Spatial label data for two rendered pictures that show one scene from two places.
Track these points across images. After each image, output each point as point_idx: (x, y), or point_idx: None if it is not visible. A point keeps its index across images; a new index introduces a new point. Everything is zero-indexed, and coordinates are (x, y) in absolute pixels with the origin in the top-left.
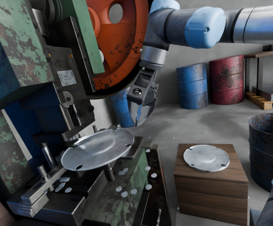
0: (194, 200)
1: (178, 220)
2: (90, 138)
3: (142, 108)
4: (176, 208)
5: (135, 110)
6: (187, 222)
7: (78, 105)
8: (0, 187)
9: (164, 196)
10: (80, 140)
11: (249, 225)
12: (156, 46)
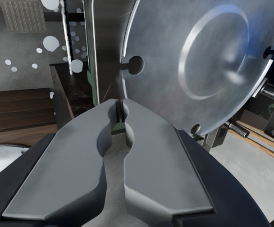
0: (23, 103)
1: (47, 78)
2: (242, 91)
3: (90, 174)
4: (54, 93)
5: (145, 150)
6: (34, 79)
7: None
8: None
9: (65, 85)
10: (261, 79)
11: None
12: None
